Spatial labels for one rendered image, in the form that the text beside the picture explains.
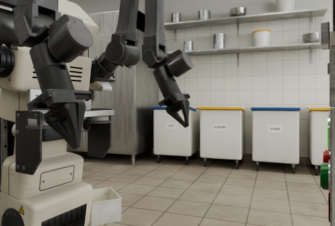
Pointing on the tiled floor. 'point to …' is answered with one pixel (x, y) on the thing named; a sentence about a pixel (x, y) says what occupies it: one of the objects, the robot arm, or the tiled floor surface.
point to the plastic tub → (105, 206)
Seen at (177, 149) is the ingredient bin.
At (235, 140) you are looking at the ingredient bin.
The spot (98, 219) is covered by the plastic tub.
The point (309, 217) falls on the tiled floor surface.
